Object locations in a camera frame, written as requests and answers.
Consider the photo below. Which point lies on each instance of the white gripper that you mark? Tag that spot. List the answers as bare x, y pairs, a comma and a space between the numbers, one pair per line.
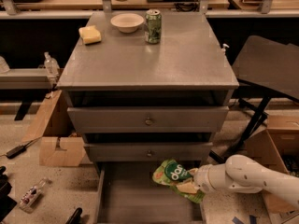
202, 177

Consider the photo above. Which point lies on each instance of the green rice chip bag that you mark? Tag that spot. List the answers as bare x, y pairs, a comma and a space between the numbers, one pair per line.
170, 173

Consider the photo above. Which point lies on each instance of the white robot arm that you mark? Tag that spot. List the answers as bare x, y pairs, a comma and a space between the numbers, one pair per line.
244, 175

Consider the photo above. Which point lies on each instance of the grey open bottom drawer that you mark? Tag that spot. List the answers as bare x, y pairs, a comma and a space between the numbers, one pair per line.
128, 195

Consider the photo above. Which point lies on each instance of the grey middle drawer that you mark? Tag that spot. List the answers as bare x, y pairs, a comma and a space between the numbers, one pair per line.
148, 151

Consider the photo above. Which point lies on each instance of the grey drawer cabinet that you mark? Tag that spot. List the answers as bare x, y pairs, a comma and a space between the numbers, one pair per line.
187, 68

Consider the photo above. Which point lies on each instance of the grey top drawer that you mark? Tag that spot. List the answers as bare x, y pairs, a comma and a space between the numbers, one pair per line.
207, 119

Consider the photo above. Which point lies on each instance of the brown cardboard box right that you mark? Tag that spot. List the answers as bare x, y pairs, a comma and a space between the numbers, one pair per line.
267, 147

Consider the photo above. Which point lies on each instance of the cardboard pieces left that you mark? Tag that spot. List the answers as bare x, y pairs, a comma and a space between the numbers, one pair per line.
60, 144

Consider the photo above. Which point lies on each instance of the black folding table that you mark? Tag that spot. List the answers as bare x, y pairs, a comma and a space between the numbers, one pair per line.
273, 69

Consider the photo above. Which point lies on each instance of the small white pump bottle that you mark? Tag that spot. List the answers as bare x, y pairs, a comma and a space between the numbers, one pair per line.
224, 48

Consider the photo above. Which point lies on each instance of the clear plastic bottle floor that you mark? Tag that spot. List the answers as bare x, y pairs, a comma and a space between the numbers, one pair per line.
32, 194

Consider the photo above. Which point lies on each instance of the black power adapter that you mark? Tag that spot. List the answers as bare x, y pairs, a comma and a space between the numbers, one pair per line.
14, 152

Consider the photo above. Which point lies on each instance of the green soda can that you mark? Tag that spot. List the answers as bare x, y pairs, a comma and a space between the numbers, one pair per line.
153, 26

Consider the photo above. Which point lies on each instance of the white bowl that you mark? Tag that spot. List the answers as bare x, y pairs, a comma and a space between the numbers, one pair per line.
127, 22

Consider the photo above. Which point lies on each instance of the yellow sponge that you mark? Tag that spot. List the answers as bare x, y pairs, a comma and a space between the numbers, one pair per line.
89, 34

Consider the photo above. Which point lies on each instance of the black object bottom left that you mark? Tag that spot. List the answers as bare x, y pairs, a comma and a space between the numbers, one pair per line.
6, 203

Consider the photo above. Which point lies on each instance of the clear bottle on shelf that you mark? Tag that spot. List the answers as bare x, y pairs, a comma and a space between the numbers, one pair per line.
51, 65

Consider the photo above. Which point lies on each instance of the black handle bottom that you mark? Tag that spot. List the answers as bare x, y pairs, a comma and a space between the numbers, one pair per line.
76, 217

